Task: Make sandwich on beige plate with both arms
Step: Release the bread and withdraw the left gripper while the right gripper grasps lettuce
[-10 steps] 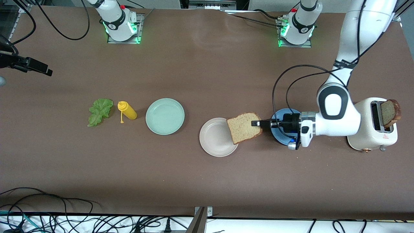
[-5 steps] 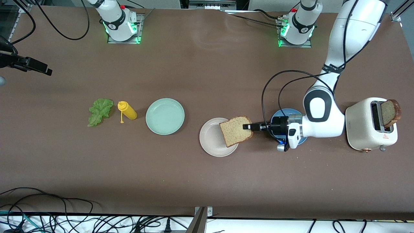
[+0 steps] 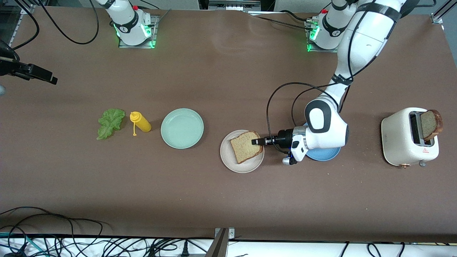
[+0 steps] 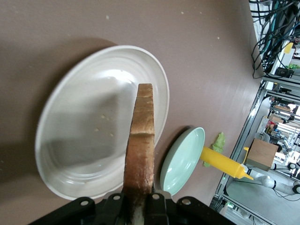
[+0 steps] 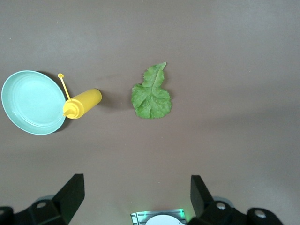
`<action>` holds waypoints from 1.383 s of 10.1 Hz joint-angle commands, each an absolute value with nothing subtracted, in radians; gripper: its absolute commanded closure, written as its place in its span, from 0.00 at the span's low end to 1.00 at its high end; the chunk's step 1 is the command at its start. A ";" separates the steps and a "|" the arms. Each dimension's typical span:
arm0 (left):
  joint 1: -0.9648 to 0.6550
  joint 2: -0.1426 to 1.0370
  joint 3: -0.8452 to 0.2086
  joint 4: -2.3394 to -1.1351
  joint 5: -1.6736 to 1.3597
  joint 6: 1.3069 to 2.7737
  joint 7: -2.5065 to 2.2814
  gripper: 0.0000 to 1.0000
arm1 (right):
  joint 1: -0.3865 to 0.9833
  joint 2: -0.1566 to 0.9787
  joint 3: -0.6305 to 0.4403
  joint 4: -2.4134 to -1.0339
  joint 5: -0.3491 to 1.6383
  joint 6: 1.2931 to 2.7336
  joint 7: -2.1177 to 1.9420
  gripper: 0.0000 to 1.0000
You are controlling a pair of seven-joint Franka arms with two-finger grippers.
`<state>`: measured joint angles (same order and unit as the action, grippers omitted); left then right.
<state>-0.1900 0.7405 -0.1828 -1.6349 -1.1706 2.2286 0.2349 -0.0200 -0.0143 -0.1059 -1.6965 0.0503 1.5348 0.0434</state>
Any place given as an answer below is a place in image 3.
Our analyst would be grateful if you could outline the brown bread slice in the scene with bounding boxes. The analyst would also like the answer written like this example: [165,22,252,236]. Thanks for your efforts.
[420,110,444,141]
[230,131,265,165]

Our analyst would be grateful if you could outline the green lettuce leaf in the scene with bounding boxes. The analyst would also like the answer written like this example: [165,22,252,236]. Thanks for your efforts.
[96,109,126,140]

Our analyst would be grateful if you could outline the beige plate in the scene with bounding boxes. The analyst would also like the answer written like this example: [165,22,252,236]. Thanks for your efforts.
[220,130,265,173]

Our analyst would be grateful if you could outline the blue plate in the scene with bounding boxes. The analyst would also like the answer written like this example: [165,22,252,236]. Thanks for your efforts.
[303,122,342,161]

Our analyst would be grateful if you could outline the mint green plate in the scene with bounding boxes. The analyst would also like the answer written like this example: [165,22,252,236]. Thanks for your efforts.
[161,108,204,149]

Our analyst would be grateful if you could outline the yellow mustard squeeze bottle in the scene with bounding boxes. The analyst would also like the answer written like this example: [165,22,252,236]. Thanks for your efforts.
[130,111,152,136]

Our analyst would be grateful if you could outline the cream white toaster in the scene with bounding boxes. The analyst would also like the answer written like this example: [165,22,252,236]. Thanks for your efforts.
[381,107,440,168]

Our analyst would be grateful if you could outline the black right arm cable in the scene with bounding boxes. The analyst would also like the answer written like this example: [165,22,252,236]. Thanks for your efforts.
[0,0,100,72]

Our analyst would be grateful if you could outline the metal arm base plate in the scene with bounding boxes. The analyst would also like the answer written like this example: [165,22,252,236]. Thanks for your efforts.
[305,20,340,53]
[119,15,159,49]

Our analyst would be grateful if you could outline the aluminium beam with bracket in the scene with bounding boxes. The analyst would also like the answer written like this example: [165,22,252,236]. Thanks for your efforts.
[205,227,236,257]

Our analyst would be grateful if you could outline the black floor cable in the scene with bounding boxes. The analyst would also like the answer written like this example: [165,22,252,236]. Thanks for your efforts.
[0,206,111,257]

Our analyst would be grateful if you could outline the grey metal frame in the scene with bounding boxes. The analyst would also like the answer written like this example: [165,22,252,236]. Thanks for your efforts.
[208,0,262,11]

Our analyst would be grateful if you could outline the teal cable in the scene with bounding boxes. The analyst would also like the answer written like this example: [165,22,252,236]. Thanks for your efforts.
[0,232,47,257]

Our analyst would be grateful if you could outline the aluminium frame profile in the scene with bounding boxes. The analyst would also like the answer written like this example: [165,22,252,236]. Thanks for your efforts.
[431,0,451,25]

